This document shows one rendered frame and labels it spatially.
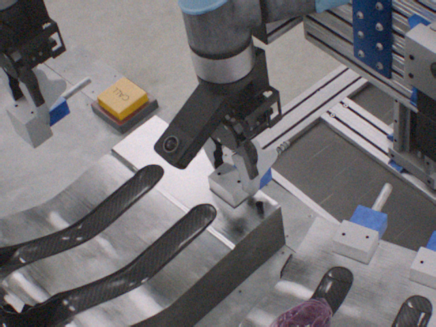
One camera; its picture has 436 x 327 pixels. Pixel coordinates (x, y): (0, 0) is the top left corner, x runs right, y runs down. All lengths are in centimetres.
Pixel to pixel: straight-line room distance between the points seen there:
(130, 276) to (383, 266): 33
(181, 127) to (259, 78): 11
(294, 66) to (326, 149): 56
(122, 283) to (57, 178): 31
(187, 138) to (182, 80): 161
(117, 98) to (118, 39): 141
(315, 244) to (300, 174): 92
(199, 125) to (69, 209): 28
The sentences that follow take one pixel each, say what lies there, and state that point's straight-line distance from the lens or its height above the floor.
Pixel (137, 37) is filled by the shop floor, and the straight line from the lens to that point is 286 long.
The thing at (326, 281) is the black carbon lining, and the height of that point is 85.
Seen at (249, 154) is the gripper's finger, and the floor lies 100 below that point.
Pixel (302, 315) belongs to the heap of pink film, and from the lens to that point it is 109.
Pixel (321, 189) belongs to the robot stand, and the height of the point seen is 21.
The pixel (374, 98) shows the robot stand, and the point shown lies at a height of 21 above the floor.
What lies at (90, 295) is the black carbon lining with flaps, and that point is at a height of 91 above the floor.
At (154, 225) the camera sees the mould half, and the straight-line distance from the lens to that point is 122.
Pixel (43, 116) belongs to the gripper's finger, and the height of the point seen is 97.
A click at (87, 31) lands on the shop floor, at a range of 294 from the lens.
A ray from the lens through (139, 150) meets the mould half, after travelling 131.
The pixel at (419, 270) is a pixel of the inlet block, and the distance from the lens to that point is 116.
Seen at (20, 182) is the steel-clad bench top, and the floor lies 80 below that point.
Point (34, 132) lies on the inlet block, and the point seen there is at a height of 93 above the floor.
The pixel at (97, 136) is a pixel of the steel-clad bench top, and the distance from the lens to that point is 147.
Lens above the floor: 185
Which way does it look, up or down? 49 degrees down
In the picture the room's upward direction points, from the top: 12 degrees counter-clockwise
